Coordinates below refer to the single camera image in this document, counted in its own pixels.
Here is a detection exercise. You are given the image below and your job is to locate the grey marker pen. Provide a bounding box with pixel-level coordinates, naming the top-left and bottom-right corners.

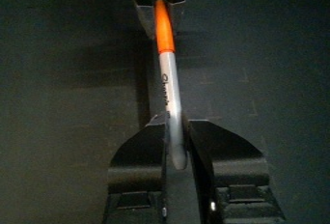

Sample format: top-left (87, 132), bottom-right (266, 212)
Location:
top-left (154, 0), bottom-right (190, 171)

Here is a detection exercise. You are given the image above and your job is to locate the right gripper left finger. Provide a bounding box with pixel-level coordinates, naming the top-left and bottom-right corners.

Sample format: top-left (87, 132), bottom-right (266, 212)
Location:
top-left (102, 113), bottom-right (169, 224)

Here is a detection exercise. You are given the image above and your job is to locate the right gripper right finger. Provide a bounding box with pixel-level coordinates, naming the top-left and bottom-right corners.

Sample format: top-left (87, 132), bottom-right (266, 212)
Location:
top-left (187, 119), bottom-right (286, 224)

